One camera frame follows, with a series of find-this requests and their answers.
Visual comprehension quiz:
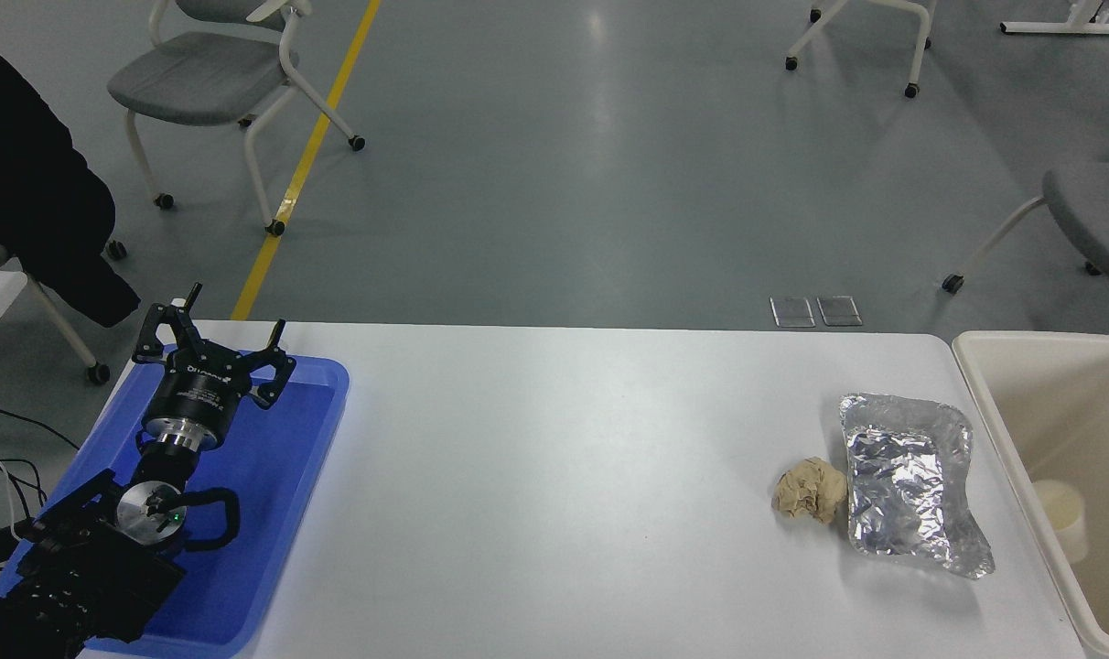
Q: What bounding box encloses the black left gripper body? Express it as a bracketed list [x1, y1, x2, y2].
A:
[149, 351, 250, 434]

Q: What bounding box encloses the white paper cup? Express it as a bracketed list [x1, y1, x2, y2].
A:
[1033, 480, 1089, 564]

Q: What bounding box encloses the blue plastic tray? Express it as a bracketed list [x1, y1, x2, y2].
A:
[0, 343, 350, 658]

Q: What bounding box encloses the person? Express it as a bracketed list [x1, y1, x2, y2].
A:
[0, 9, 141, 329]

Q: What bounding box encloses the crumpled tan paper ball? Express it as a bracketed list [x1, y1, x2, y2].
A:
[772, 457, 848, 524]

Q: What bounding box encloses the silver foil tray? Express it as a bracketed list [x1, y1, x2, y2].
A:
[838, 392, 995, 579]

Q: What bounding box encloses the large pale bin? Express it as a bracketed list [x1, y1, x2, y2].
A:
[951, 329, 1109, 659]

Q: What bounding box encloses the white desk base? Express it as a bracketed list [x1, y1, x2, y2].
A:
[1000, 0, 1109, 36]

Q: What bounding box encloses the thin black cable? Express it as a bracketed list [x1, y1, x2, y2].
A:
[0, 403, 80, 451]

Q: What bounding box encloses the grey chair with white frame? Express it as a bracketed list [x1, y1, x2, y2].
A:
[106, 0, 367, 237]

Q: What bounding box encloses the white chair frame with castors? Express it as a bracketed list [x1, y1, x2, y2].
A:
[783, 0, 935, 99]

